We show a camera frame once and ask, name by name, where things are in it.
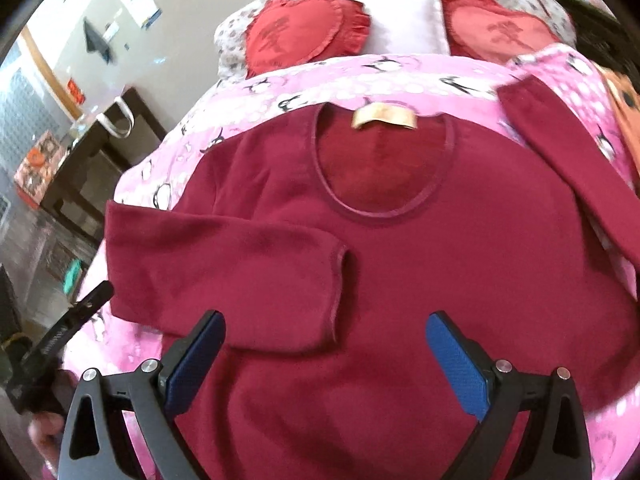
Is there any dark red knit sweater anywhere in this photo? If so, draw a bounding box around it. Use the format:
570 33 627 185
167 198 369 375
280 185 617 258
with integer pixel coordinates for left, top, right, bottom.
105 77 639 479

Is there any person's left hand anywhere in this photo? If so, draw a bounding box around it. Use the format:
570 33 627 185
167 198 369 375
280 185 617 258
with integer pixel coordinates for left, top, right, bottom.
28 412 65 479

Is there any dark wooden side table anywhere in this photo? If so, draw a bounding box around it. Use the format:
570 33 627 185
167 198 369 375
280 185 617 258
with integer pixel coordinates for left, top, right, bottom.
40 87 167 247

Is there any orange patterned box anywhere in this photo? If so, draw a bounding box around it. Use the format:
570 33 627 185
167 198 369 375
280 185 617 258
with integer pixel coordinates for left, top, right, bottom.
13 130 67 209

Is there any orange patterned cloth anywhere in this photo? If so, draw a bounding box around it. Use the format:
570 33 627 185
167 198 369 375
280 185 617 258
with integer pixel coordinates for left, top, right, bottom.
597 65 639 151

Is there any pink penguin print blanket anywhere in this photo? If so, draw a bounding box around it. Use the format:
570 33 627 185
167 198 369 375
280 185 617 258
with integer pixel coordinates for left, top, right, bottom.
63 44 639 479

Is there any right red heart pillow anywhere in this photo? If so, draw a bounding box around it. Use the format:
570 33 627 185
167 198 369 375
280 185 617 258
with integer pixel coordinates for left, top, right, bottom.
442 0 560 65

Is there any red heart pillow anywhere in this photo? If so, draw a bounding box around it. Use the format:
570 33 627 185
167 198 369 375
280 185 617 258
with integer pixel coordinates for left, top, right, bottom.
245 0 371 77
442 0 560 65

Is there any left red heart pillow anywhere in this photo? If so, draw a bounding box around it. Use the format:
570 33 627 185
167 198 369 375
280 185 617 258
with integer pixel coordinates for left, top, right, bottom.
245 0 371 77

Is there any white square pillow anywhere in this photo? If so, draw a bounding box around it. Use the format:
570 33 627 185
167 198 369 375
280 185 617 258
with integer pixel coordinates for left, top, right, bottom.
354 0 450 55

